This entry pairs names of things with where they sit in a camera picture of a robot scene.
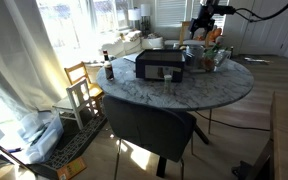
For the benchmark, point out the clear plastic bag with items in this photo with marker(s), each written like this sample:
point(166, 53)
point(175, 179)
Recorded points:
point(214, 58)

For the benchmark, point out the white round ottoman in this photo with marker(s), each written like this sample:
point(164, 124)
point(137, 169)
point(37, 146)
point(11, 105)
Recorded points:
point(152, 42)

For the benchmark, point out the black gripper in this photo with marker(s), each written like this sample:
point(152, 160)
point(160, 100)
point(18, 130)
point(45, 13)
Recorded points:
point(204, 20)

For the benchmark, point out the orange cardboard package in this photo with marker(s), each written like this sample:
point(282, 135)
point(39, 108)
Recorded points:
point(71, 168)

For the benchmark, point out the white sofa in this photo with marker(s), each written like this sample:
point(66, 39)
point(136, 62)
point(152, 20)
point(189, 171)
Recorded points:
point(122, 43)

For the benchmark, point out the white curtain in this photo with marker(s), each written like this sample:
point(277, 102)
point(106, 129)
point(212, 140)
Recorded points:
point(17, 50)

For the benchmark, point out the small glass jar white lid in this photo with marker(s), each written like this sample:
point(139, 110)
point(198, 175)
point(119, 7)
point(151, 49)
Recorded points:
point(167, 84)

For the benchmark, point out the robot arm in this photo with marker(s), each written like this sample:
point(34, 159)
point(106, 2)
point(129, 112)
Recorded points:
point(217, 7)

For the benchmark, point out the clear plastic container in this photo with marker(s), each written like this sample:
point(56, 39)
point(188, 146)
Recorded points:
point(188, 61)

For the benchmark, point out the dark blue cardboard box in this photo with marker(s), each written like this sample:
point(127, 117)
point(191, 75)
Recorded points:
point(160, 66)

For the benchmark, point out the grey upholstered chair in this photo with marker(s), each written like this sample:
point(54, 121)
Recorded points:
point(144, 128)

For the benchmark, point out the white door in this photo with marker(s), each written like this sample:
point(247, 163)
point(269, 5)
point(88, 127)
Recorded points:
point(267, 33)

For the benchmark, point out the small white wooden chair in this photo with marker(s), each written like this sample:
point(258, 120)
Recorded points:
point(79, 98)

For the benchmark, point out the black table leg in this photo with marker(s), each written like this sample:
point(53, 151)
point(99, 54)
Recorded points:
point(200, 133)

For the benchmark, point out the orange plush toy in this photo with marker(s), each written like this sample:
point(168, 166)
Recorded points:
point(214, 35)

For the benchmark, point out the yellow wooden high chair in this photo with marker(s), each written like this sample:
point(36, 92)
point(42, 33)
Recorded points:
point(184, 31)

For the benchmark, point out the dark patterned floor mat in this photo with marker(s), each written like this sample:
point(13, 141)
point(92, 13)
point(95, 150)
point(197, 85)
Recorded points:
point(77, 140)

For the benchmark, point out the small natural wooden chair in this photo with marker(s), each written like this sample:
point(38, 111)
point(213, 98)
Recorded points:
point(84, 75)

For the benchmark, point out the white shade table lamp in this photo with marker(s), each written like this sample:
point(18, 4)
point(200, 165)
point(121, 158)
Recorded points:
point(145, 11)
point(134, 15)

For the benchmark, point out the clear plastic storage bin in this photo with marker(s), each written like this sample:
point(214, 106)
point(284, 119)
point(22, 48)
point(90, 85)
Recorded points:
point(45, 140)

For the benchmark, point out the dark sauce bottle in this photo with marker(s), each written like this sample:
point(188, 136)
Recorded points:
point(109, 68)

